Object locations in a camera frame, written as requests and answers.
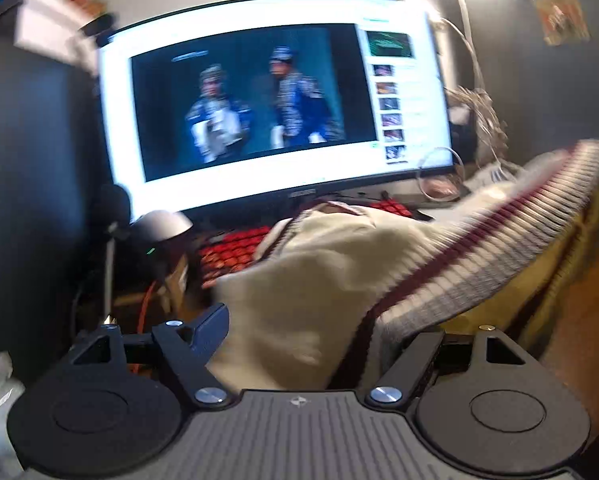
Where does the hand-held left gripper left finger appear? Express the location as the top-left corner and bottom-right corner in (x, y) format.
(72, 302), (230, 408)

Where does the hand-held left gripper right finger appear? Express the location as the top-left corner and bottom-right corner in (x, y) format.
(363, 325), (528, 408)

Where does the cream knit vest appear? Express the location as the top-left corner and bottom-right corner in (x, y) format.
(212, 139), (599, 392)

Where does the red and black keyboard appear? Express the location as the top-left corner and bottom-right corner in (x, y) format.
(196, 196), (416, 289)

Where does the white dome lamp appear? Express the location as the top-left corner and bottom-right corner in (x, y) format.
(129, 210), (195, 242)

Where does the black microphone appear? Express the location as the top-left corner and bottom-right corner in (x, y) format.
(92, 183), (133, 321)

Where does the curved computer monitor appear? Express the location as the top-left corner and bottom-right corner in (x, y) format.
(96, 0), (456, 222)

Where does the cream ornate round mirror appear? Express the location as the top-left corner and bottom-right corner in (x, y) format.
(442, 10), (511, 162)

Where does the white box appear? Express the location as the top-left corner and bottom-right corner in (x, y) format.
(14, 0), (101, 72)

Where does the orange cable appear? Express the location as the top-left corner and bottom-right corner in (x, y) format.
(135, 279), (159, 337)

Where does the white looped cable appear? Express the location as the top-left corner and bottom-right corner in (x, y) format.
(416, 146), (464, 202)

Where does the wall poster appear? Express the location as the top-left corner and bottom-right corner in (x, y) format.
(533, 0), (591, 47)

